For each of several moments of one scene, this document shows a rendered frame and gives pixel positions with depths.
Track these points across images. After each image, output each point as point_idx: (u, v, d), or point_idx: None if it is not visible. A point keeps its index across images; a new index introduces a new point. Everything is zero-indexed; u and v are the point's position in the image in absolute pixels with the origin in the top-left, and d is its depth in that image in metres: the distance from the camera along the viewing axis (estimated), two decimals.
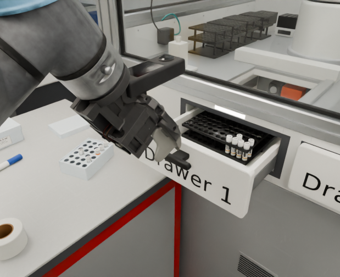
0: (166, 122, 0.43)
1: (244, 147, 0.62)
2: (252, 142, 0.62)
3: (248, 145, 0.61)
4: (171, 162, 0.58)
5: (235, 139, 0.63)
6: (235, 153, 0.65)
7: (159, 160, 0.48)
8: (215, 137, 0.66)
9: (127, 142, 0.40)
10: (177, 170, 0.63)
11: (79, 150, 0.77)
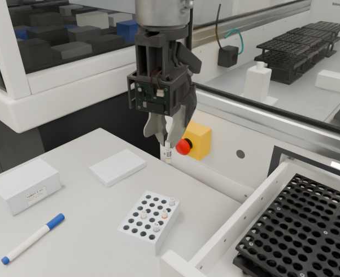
0: (193, 97, 0.47)
1: None
2: None
3: None
4: None
5: None
6: None
7: (170, 139, 0.47)
8: None
9: (173, 88, 0.41)
10: None
11: (141, 213, 0.60)
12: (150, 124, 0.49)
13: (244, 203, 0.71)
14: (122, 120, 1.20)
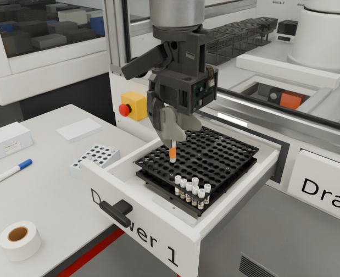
0: None
1: (198, 195, 0.54)
2: (208, 188, 0.54)
3: (202, 193, 0.53)
4: (110, 216, 0.50)
5: (189, 186, 0.55)
6: (191, 199, 0.57)
7: (200, 126, 0.50)
8: (168, 180, 0.58)
9: (213, 73, 0.45)
10: None
11: (87, 155, 0.81)
12: (177, 129, 0.48)
13: None
14: (94, 100, 1.41)
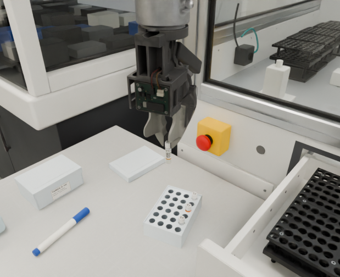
0: (193, 97, 0.47)
1: None
2: None
3: None
4: None
5: None
6: None
7: (170, 139, 0.47)
8: (335, 274, 0.39)
9: (173, 88, 0.41)
10: None
11: (166, 143, 0.53)
12: (150, 124, 0.49)
13: (262, 198, 0.73)
14: (134, 117, 1.21)
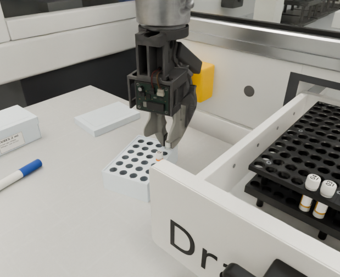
0: (193, 97, 0.47)
1: None
2: None
3: None
4: None
5: None
6: None
7: (170, 139, 0.47)
8: None
9: (174, 88, 0.41)
10: None
11: (334, 186, 0.28)
12: (150, 124, 0.49)
13: None
14: (116, 84, 1.10)
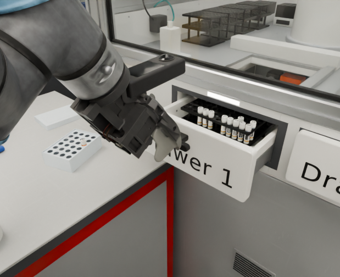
0: (166, 122, 0.43)
1: (245, 129, 0.59)
2: (255, 123, 0.59)
3: (250, 127, 0.58)
4: None
5: (237, 121, 0.60)
6: (237, 136, 0.62)
7: (159, 160, 0.48)
8: (215, 120, 0.63)
9: (127, 142, 0.40)
10: (176, 153, 0.60)
11: (212, 112, 0.63)
12: None
13: None
14: None
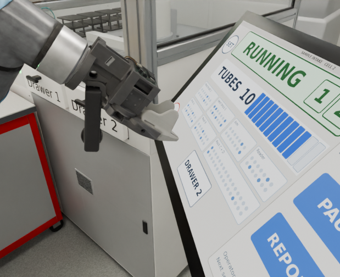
0: None
1: None
2: None
3: None
4: (30, 80, 1.07)
5: None
6: None
7: (171, 103, 0.52)
8: None
9: None
10: (40, 88, 1.12)
11: None
12: (165, 116, 0.49)
13: (31, 101, 1.29)
14: None
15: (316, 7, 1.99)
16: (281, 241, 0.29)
